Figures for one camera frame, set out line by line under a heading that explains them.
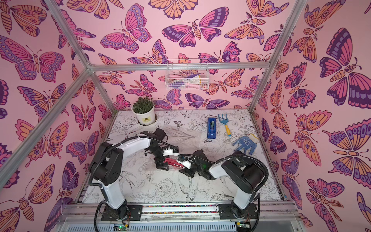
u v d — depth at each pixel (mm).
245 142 1001
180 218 730
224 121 1130
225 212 727
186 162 785
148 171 895
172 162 888
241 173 478
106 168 486
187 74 953
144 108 992
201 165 727
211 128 1028
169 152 810
